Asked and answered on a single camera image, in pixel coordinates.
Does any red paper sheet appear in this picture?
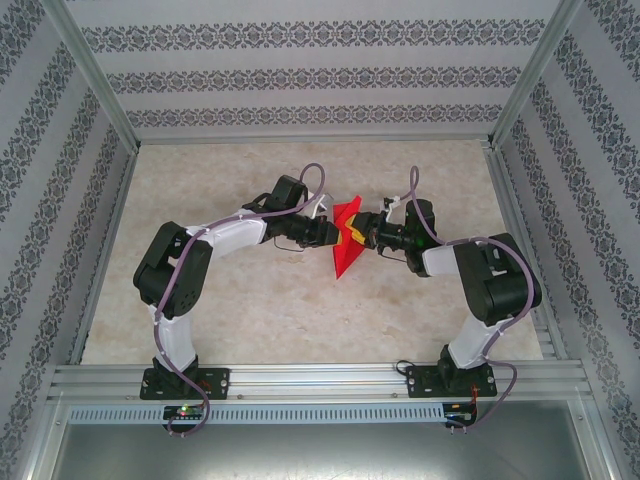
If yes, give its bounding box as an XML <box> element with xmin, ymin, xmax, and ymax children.
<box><xmin>330</xmin><ymin>195</ymin><xmax>371</xmax><ymax>279</ymax></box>

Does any grey metal shelf panel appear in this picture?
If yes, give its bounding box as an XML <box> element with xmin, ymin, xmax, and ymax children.
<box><xmin>29</xmin><ymin>399</ymin><xmax>614</xmax><ymax>480</ymax></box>

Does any right gripper thin black cable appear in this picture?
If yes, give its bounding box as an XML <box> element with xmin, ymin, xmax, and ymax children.
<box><xmin>376</xmin><ymin>243</ymin><xmax>410</xmax><ymax>262</ymax></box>

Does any gripper thin black cable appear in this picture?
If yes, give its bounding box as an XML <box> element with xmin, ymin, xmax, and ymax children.
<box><xmin>376</xmin><ymin>243</ymin><xmax>410</xmax><ymax>262</ymax></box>
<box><xmin>272</xmin><ymin>236</ymin><xmax>307</xmax><ymax>255</ymax></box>

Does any left gripper thin black cable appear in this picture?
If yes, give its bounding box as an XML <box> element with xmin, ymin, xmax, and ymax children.
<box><xmin>272</xmin><ymin>236</ymin><xmax>307</xmax><ymax>255</ymax></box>

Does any aluminium back floor rail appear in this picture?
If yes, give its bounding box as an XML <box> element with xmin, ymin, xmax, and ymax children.
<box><xmin>134</xmin><ymin>132</ymin><xmax>494</xmax><ymax>147</ymax></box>

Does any aluminium side floor rail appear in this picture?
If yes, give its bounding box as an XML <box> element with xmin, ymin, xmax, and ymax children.
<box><xmin>482</xmin><ymin>144</ymin><xmax>571</xmax><ymax>361</ymax></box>
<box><xmin>67</xmin><ymin>147</ymin><xmax>144</xmax><ymax>366</ymax></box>

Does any wide aluminium mounting rail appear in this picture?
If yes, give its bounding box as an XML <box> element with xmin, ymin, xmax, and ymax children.
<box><xmin>47</xmin><ymin>362</ymin><xmax>596</xmax><ymax>401</ymax></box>

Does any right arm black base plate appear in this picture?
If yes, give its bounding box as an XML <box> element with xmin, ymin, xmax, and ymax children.
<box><xmin>405</xmin><ymin>364</ymin><xmax>499</xmax><ymax>400</ymax></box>

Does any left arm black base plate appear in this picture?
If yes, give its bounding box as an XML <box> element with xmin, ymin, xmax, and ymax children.
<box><xmin>139</xmin><ymin>367</ymin><xmax>232</xmax><ymax>401</ymax></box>

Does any slotted grey cable duct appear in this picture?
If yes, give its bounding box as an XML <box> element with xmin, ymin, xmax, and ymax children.
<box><xmin>67</xmin><ymin>403</ymin><xmax>446</xmax><ymax>425</ymax></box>

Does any aluminium frame post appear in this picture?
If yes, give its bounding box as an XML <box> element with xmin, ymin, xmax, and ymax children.
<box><xmin>43</xmin><ymin>0</ymin><xmax>142</xmax><ymax>151</ymax></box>
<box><xmin>482</xmin><ymin>0</ymin><xmax>586</xmax><ymax>149</ymax></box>

